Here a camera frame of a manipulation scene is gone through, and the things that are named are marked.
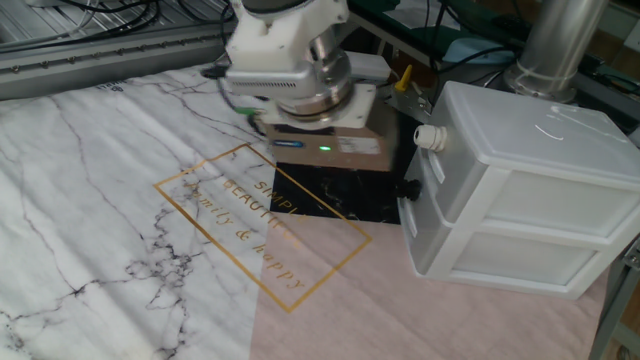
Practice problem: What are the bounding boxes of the white power strip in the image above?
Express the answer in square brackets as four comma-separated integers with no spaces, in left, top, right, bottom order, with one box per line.
[344,49,393,84]

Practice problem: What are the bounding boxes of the aluminium table rail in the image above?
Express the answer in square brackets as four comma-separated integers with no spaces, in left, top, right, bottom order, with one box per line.
[0,23,236,101]

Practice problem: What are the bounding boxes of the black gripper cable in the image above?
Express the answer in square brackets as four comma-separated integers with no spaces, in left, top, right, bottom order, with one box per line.
[199,63,269,137]

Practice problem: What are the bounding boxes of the grey metal frame leg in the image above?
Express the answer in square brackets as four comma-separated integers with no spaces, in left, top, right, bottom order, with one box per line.
[588,234,640,360]

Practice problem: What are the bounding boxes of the yellow handled tool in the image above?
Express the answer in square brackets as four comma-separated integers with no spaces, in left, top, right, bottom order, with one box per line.
[393,63,414,94]

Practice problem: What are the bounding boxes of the marble pink black tablecloth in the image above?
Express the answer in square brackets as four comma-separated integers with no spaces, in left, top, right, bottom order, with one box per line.
[0,64,609,360]

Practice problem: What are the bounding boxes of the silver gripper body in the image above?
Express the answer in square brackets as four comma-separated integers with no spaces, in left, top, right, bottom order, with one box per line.
[259,97,402,174]

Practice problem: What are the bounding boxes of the light blue round lid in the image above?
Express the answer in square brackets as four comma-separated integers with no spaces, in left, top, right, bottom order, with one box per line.
[442,35,516,65]

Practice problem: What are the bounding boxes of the black cable bundle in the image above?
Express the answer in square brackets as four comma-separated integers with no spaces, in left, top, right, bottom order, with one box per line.
[49,0,236,39]

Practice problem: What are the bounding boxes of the white plastic drawer cabinet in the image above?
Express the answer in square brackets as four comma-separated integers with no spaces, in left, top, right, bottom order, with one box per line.
[398,80,640,300]

